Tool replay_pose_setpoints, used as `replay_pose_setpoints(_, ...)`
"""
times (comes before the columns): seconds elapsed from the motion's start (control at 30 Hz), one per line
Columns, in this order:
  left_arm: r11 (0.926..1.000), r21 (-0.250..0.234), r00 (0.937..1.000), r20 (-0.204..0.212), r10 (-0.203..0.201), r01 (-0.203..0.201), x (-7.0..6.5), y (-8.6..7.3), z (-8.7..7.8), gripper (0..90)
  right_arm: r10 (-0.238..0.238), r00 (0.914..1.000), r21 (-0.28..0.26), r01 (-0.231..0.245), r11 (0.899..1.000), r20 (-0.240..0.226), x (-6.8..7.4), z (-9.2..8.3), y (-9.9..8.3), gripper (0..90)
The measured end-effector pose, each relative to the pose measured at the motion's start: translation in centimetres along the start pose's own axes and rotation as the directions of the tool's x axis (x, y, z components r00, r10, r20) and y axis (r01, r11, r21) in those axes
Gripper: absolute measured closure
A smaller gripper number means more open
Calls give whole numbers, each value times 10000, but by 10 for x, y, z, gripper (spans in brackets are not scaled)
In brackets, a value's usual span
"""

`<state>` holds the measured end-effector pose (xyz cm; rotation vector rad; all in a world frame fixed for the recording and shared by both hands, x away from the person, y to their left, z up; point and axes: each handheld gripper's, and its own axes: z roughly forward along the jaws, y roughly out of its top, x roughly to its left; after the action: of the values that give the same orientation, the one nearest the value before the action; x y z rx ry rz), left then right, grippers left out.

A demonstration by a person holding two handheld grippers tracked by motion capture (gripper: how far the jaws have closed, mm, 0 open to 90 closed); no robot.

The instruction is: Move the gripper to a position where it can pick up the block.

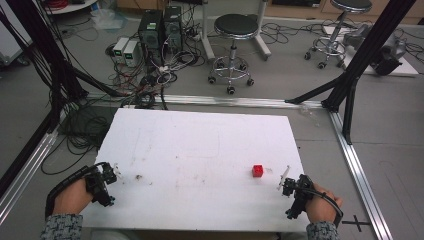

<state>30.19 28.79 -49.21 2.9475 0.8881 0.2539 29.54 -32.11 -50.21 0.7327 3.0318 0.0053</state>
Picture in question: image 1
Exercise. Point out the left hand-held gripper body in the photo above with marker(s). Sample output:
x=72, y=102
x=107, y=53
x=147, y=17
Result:
x=98, y=186

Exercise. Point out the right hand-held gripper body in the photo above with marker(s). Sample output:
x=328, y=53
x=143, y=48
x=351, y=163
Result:
x=300, y=196

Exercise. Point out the person's right hand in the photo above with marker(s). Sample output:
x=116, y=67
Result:
x=321, y=206

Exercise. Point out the person's left hand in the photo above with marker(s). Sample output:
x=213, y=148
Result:
x=71, y=198

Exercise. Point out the red cube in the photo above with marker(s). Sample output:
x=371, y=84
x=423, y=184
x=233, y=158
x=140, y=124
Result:
x=257, y=171

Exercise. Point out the black tape cross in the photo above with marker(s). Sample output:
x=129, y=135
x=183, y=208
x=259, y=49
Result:
x=356, y=222

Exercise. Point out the white power supply box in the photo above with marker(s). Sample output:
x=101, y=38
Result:
x=131, y=53
x=120, y=48

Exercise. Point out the large black computer tower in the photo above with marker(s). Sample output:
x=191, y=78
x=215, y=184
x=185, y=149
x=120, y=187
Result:
x=150, y=33

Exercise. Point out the grey round stool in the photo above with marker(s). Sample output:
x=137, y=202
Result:
x=336, y=36

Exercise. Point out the clear plastic bag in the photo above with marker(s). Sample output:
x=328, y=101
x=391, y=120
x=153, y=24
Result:
x=108, y=19

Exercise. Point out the slim black computer tower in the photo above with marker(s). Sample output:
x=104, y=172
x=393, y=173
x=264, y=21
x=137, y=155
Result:
x=173, y=28

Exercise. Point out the black round stool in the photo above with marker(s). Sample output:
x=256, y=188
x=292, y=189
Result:
x=235, y=26

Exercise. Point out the grey machine on white board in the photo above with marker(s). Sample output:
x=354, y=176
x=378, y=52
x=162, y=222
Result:
x=383, y=50

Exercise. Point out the white round table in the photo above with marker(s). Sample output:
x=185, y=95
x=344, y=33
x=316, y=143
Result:
x=71, y=6

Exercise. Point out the aluminium floor rail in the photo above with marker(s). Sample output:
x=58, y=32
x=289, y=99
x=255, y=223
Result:
x=23, y=170
x=358, y=173
x=233, y=101

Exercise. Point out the white table leg frame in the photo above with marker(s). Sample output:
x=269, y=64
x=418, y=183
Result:
x=260, y=40

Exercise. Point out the black frame post with braces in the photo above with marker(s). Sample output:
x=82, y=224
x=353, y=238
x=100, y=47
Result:
x=366, y=50

